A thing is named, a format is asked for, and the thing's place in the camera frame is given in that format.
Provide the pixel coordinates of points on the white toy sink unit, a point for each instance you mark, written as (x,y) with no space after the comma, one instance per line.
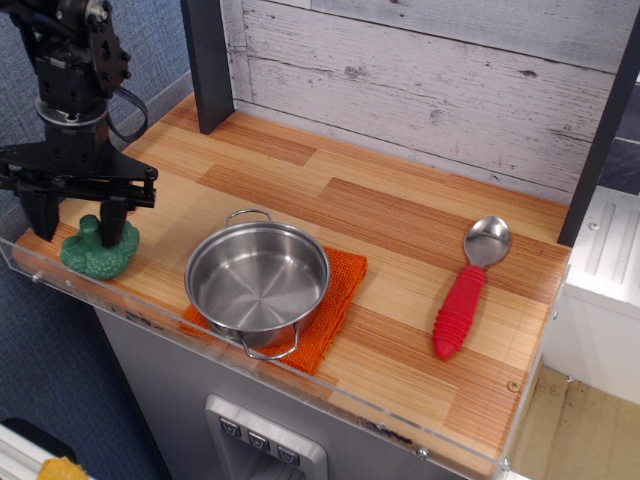
(593,334)

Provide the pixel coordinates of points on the orange woven cloth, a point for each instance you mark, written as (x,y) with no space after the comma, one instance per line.
(347,272)

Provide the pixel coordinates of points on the green toy broccoli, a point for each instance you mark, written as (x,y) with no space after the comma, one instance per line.
(85,254)

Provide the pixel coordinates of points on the dark left cabinet post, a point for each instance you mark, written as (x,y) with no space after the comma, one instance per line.
(206,45)

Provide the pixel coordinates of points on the silver dispenser button panel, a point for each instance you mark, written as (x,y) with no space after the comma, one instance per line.
(250,446)

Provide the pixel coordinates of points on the yellow object at corner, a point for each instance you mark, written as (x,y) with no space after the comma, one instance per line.
(61,469)

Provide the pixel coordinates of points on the dark cabinet post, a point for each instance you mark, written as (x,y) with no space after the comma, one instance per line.
(613,112)
(206,45)

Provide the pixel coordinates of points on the grey toy cabinet front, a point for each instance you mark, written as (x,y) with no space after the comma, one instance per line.
(171,375)

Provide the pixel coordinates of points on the stainless steel pan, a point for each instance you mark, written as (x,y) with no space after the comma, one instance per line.
(259,283)

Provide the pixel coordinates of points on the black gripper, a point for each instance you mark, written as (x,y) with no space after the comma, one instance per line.
(76,160)

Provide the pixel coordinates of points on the dark right cabinet post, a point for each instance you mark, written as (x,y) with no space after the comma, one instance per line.
(613,112)

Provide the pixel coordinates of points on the red handled metal spoon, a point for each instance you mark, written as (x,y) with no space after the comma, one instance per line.
(486,243)

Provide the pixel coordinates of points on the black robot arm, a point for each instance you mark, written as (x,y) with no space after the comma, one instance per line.
(80,65)

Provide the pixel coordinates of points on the clear acrylic edge guard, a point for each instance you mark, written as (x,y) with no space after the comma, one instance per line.
(408,220)

